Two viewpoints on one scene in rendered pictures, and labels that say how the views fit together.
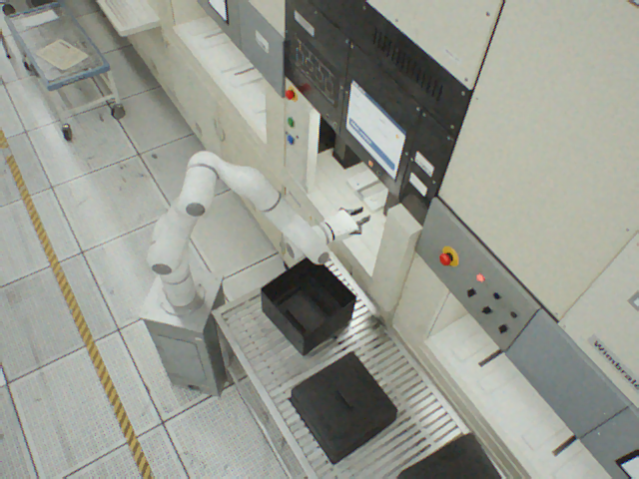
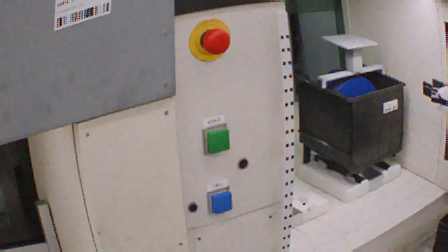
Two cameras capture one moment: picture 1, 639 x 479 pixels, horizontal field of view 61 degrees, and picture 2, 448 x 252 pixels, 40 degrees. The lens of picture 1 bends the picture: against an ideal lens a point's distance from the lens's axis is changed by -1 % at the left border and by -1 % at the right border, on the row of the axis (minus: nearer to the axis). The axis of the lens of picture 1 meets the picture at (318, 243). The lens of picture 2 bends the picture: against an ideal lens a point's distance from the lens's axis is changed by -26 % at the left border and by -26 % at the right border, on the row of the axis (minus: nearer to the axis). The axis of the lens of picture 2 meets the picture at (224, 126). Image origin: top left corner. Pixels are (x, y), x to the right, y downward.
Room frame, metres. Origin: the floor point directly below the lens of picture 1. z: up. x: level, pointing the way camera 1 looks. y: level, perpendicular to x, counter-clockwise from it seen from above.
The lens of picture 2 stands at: (1.63, 1.25, 1.63)
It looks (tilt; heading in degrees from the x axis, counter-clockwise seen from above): 21 degrees down; 276
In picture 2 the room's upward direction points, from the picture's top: 3 degrees counter-clockwise
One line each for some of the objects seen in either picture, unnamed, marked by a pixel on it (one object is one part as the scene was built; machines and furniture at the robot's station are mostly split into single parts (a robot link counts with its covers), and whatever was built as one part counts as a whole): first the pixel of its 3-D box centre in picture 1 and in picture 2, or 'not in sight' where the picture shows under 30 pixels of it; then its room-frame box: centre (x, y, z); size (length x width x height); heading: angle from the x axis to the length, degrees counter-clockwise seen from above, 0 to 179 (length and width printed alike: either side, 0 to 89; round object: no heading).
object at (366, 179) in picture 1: (377, 187); (264, 205); (1.71, -0.25, 0.89); 0.22 x 0.21 x 0.04; 127
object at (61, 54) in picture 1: (61, 53); not in sight; (3.02, 1.83, 0.47); 0.31 x 0.23 x 0.02; 58
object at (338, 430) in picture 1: (343, 403); not in sight; (0.70, -0.14, 0.83); 0.29 x 0.29 x 0.13; 39
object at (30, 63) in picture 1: (67, 66); not in sight; (3.18, 1.92, 0.24); 0.97 x 0.52 x 0.48; 39
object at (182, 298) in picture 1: (178, 283); not in sight; (1.12, 0.55, 0.85); 0.19 x 0.19 x 0.18
